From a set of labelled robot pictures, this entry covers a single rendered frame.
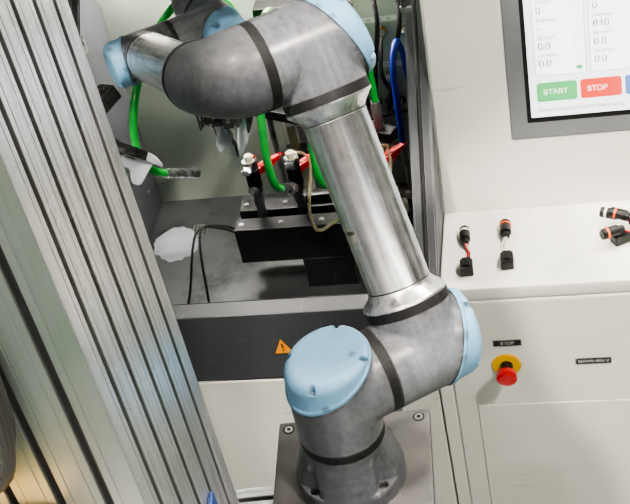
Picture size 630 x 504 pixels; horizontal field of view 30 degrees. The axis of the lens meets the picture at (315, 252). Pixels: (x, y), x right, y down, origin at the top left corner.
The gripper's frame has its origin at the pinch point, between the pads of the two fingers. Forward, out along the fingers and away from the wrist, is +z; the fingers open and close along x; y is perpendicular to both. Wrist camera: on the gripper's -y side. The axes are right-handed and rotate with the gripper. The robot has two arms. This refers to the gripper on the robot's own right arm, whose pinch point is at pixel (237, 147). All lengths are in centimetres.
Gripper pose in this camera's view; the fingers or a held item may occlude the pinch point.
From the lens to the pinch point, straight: 212.3
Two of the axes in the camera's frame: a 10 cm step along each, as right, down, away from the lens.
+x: 9.8, -0.6, -2.1
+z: 1.8, 7.7, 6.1
